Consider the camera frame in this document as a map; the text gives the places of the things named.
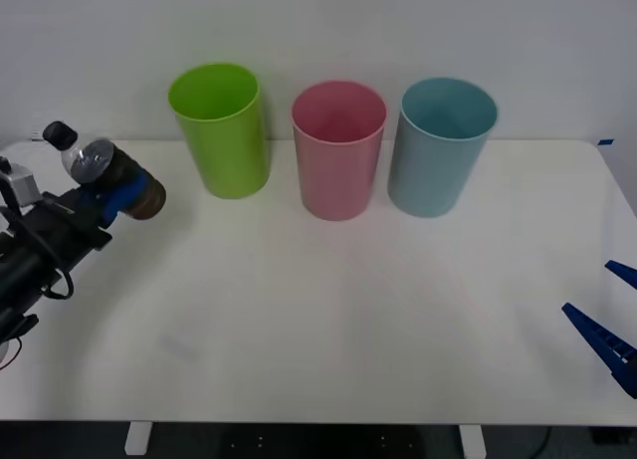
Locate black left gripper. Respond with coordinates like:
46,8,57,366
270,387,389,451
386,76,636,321
22,174,151,274

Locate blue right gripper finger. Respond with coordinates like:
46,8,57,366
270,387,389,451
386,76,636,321
604,259,637,290
560,302,637,400

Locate dark drink bottle black cap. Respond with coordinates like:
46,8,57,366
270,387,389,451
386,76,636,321
43,120,167,222

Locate yellow-green plastic bin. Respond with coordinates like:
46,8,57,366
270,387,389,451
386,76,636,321
167,62,272,200

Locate white table leg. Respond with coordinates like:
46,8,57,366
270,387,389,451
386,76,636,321
458,424,487,459
123,421,152,456

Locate pink plastic bin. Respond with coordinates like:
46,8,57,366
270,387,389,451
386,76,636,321
291,80,388,222

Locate pale blue plastic bin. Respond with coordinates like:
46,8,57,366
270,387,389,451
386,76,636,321
386,77,499,219

